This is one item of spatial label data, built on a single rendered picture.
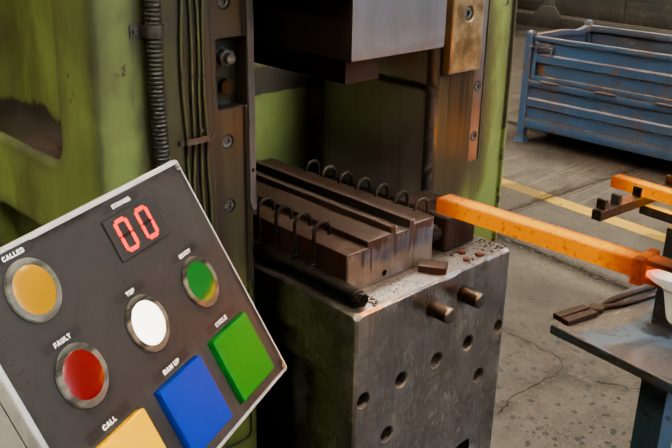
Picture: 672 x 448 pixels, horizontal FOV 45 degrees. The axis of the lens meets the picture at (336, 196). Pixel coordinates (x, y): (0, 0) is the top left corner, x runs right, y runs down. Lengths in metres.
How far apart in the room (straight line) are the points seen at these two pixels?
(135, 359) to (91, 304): 0.07
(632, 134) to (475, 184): 3.47
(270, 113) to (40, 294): 1.02
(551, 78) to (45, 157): 4.32
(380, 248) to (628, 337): 0.63
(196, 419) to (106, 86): 0.45
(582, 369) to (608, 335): 1.23
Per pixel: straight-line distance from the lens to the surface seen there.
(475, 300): 1.35
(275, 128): 1.71
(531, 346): 3.02
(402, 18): 1.20
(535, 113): 5.40
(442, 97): 1.53
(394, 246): 1.30
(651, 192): 1.72
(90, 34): 1.06
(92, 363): 0.77
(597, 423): 2.69
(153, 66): 1.08
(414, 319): 1.30
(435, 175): 1.56
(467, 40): 1.52
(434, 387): 1.42
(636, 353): 1.67
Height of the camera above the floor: 1.48
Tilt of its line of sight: 20 degrees down
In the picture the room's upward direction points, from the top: 1 degrees clockwise
